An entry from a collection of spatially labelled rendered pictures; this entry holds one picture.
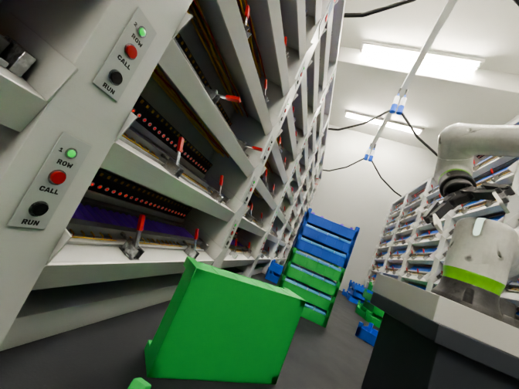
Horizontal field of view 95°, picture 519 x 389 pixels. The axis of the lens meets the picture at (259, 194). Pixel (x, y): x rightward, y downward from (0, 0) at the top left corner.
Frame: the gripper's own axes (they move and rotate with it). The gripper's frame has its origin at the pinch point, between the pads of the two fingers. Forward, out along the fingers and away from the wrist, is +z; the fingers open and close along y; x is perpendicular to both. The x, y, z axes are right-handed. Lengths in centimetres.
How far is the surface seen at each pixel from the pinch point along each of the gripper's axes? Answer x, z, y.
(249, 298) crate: 18, 41, 36
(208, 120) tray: 56, 27, 29
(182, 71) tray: 61, 36, 19
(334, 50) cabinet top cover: 88, -127, 20
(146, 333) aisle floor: 24, 54, 57
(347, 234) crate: -12, -49, 55
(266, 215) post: 20, -52, 99
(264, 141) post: 51, -14, 44
